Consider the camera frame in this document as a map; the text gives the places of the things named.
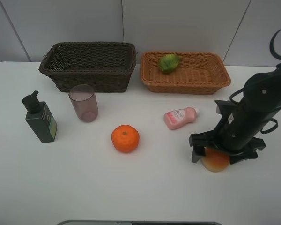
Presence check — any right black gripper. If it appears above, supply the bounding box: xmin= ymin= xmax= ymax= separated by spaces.
xmin=189 ymin=100 xmax=265 ymax=164

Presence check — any red yellow peach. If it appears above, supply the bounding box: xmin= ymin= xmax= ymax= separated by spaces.
xmin=201 ymin=148 xmax=230 ymax=173

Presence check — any pink lotion bottle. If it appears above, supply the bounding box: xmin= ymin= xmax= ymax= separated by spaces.
xmin=163 ymin=107 xmax=200 ymax=130

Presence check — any orange tangerine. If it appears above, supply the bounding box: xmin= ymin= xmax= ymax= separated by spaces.
xmin=111 ymin=125 xmax=140 ymax=153

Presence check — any green lime fruit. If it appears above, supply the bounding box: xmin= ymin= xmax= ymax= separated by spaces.
xmin=159 ymin=54 xmax=179 ymax=74

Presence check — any translucent purple plastic cup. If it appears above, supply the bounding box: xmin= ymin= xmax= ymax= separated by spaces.
xmin=68 ymin=84 xmax=98 ymax=122

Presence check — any dark green pump bottle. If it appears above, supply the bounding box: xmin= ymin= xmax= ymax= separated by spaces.
xmin=22 ymin=90 xmax=57 ymax=143

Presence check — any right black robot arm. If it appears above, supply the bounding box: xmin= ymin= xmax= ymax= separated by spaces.
xmin=189 ymin=64 xmax=281 ymax=164

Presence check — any light orange wicker basket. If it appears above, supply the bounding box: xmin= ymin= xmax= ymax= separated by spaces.
xmin=140 ymin=51 xmax=231 ymax=95

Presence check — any dark brown wicker basket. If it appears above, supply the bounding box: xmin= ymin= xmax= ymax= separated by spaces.
xmin=39 ymin=42 xmax=136 ymax=93

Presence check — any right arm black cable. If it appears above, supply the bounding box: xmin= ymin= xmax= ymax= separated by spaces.
xmin=229 ymin=25 xmax=281 ymax=134

